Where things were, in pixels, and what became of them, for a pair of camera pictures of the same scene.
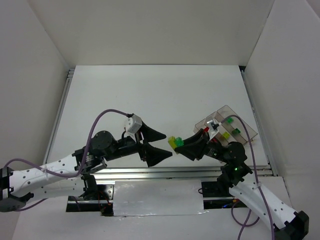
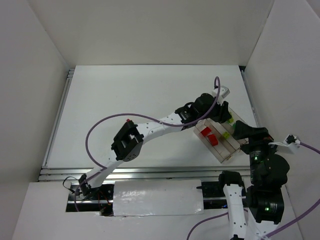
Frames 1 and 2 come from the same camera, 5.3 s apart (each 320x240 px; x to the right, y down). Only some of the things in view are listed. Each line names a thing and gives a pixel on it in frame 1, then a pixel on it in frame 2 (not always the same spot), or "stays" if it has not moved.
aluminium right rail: x=247 y=87 stays
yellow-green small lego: x=226 y=135 stays
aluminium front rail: x=171 y=173 stays
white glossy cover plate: x=157 y=197 stays
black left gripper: x=142 y=146 to x=223 y=113
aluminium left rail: x=68 y=78 stays
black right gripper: x=205 y=146 to x=251 y=135
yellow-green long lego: x=172 y=142 to x=231 y=120
